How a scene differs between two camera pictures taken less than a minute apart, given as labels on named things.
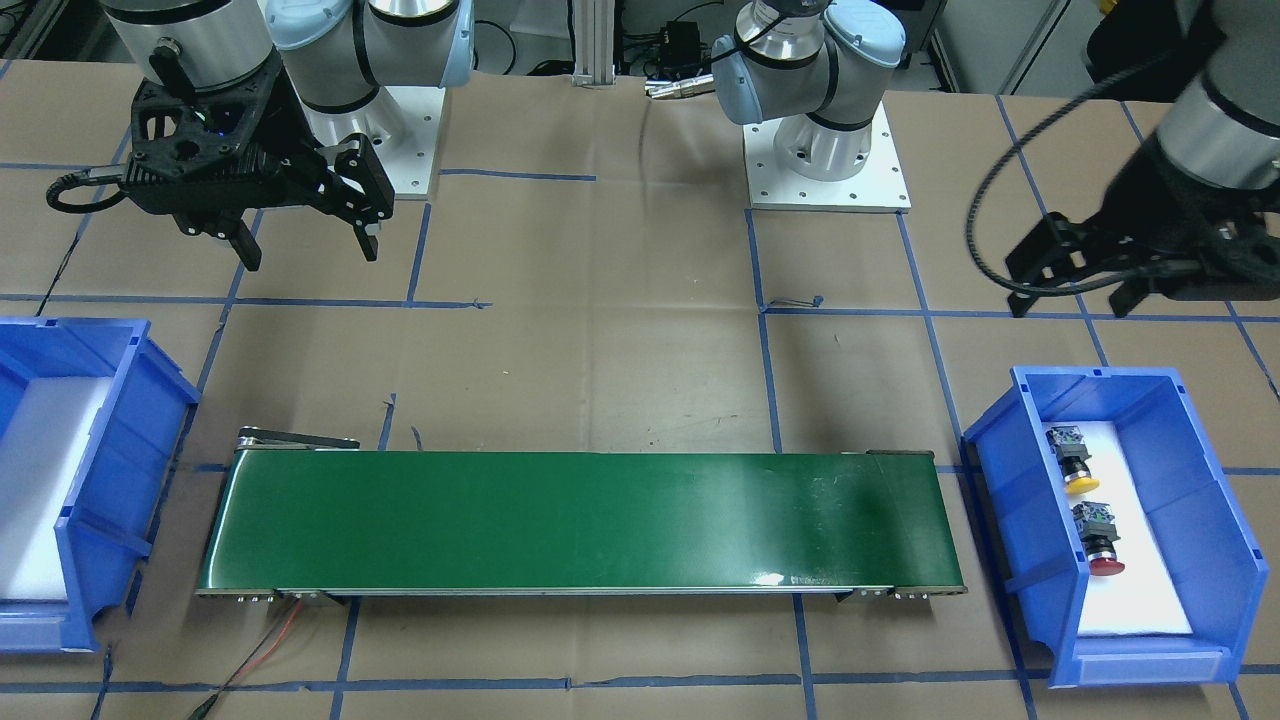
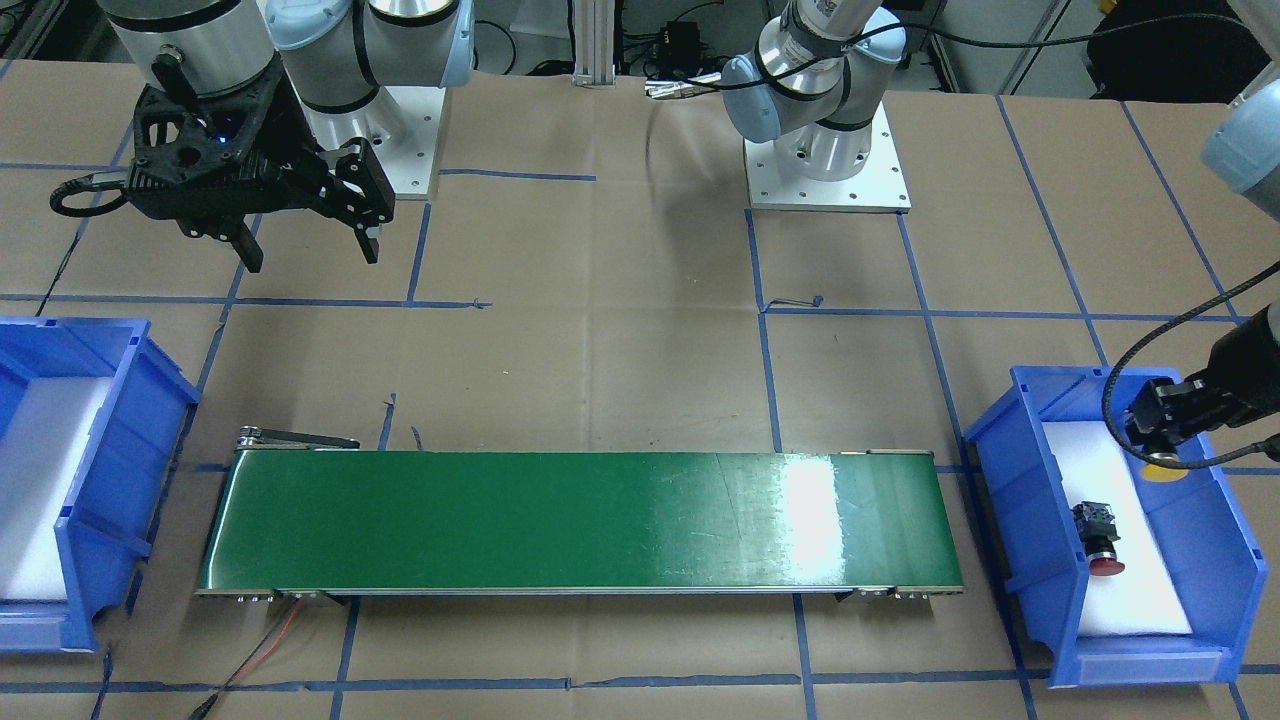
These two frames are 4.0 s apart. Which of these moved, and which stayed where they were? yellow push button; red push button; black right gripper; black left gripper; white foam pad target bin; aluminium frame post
Moved: black left gripper; yellow push button
Stayed: black right gripper; aluminium frame post; white foam pad target bin; red push button
